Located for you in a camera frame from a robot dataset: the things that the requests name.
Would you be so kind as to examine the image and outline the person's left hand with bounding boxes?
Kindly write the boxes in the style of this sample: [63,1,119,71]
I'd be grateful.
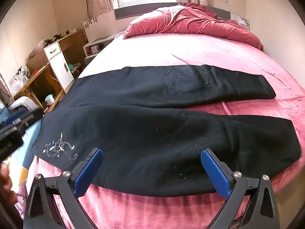
[0,164,15,202]

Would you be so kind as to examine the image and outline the white padded chair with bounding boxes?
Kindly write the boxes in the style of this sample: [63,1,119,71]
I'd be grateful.
[9,96,37,111]

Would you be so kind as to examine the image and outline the wooden cabinet with white front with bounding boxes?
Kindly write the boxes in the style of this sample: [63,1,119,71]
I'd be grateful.
[26,30,87,93]

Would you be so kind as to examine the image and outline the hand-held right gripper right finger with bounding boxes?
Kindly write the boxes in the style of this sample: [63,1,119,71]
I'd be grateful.
[201,148,280,229]

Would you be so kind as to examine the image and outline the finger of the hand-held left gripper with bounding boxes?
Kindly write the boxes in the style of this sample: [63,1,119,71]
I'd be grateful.
[13,109,45,129]

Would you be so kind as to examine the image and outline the black pants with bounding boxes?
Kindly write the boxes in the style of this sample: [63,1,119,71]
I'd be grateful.
[31,64,301,197]

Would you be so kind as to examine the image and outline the white plastic bag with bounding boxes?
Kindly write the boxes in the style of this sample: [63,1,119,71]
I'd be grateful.
[10,66,30,95]

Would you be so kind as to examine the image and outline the pink bed cover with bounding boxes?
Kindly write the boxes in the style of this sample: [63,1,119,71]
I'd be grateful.
[24,32,305,229]

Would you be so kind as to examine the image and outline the pink pillow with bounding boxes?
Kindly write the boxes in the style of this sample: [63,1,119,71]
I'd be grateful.
[123,3,264,52]

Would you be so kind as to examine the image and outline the wooden desk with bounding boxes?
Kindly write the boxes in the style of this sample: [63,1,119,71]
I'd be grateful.
[13,63,66,113]

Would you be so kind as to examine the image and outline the dark grey headboard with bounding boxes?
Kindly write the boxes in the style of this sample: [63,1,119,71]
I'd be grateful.
[114,2,231,21]

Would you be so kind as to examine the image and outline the light blue mat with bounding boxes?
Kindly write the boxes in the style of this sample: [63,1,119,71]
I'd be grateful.
[10,122,43,172]

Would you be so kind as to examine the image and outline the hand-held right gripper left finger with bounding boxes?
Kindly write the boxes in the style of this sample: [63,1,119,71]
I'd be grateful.
[23,148,103,229]

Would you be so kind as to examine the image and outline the white box with flower print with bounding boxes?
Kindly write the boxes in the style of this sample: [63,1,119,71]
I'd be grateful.
[83,16,118,44]

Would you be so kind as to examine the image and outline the white and grey nightstand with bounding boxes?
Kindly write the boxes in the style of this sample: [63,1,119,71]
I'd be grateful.
[83,35,117,64]

